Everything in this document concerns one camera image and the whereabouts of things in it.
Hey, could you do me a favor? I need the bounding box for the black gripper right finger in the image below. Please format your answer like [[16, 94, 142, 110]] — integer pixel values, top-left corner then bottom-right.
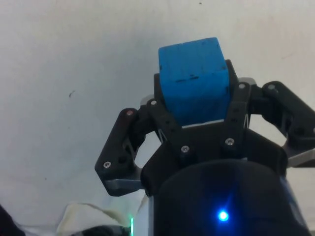
[[222, 59, 315, 168]]

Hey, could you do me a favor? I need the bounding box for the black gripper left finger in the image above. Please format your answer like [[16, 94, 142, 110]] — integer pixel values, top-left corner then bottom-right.
[[94, 72, 193, 198]]

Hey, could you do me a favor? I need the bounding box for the blue cube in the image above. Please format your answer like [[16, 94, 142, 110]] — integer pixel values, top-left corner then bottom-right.
[[158, 37, 232, 127]]

